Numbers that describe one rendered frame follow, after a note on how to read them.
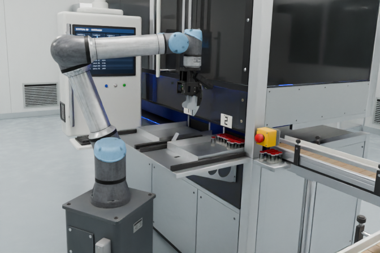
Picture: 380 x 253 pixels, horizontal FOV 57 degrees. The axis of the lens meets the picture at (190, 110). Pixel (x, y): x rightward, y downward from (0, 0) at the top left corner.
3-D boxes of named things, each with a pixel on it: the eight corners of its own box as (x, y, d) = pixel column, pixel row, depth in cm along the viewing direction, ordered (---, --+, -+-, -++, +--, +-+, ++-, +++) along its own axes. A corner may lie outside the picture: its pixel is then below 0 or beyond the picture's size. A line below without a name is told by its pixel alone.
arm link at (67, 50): (44, 35, 113) (189, 25, 125) (48, 35, 124) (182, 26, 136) (50, 70, 116) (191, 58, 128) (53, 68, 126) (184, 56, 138)
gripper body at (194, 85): (176, 94, 150) (177, 66, 148) (192, 93, 155) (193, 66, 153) (186, 97, 144) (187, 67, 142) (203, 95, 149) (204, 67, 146)
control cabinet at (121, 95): (131, 123, 255) (131, 12, 240) (142, 129, 239) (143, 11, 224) (59, 131, 229) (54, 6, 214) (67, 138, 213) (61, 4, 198)
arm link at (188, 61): (194, 56, 152) (206, 57, 145) (194, 66, 153) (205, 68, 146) (180, 56, 148) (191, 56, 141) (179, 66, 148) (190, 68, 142)
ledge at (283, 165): (273, 158, 168) (274, 155, 167) (296, 166, 157) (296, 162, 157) (253, 163, 160) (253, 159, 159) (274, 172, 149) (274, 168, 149)
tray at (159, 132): (186, 126, 218) (186, 121, 217) (211, 136, 197) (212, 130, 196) (136, 132, 199) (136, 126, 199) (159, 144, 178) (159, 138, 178)
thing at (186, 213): (183, 166, 399) (185, 90, 382) (353, 261, 232) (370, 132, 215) (98, 184, 344) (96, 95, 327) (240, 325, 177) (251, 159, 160)
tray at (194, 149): (220, 139, 191) (221, 133, 190) (254, 152, 170) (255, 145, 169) (167, 148, 172) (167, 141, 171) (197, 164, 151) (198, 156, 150)
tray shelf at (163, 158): (181, 127, 222) (182, 125, 222) (262, 159, 166) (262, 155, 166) (109, 136, 196) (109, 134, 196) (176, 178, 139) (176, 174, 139)
